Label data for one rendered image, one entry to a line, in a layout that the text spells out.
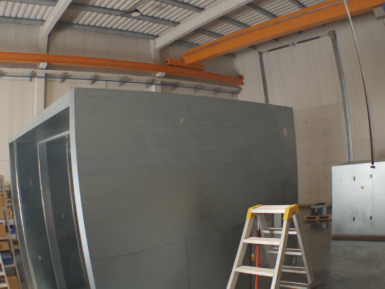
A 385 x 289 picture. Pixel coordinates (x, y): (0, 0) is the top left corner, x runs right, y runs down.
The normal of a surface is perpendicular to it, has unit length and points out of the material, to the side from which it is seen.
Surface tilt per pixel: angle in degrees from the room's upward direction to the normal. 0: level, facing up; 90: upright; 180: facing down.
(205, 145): 90
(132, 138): 90
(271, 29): 90
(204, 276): 90
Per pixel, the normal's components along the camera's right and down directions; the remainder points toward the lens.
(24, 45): 0.65, -0.11
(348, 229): -0.76, 0.00
